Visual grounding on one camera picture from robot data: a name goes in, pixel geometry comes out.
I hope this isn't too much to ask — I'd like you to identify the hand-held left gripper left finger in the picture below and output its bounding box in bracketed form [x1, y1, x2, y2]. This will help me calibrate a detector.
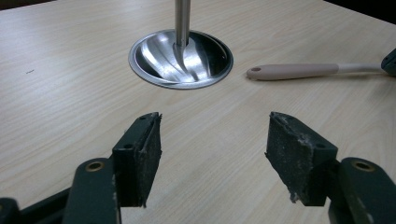
[111, 111, 163, 209]

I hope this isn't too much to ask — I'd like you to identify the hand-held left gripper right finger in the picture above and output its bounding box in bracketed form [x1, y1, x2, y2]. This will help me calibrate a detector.
[264, 111, 339, 207]

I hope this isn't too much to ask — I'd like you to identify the pink-handled kitchen utensil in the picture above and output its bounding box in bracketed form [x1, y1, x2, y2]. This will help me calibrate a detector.
[246, 48, 396, 82]

